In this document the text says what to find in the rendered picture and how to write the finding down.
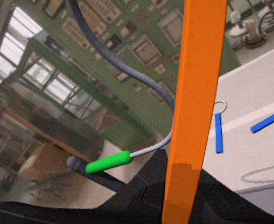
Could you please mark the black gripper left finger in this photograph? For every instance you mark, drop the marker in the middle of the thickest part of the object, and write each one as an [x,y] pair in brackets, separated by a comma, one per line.
[141,201]

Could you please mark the blue handle with white loop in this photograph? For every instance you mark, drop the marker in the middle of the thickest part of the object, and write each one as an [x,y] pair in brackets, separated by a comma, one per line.
[218,127]
[263,124]

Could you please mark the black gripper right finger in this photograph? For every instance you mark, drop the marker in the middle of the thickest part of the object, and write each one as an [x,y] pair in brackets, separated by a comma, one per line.
[217,204]

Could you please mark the orange long bar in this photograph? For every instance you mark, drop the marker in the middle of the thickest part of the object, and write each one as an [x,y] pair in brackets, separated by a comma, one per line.
[200,60]

